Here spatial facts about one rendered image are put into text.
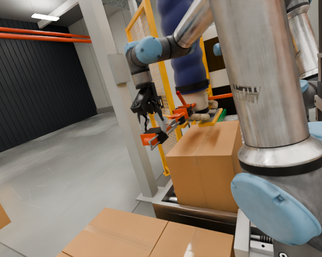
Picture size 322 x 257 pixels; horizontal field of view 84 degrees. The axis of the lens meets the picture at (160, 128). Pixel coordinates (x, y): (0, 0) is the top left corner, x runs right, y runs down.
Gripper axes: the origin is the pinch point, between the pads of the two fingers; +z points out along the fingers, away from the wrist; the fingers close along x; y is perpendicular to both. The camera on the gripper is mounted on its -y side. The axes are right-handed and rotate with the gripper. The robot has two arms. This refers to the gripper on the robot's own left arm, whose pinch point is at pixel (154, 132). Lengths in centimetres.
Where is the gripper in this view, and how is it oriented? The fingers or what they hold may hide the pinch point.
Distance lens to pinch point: 74.6
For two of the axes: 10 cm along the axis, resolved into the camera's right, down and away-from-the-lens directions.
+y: 4.6, -3.5, 8.2
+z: 2.5, 9.3, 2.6
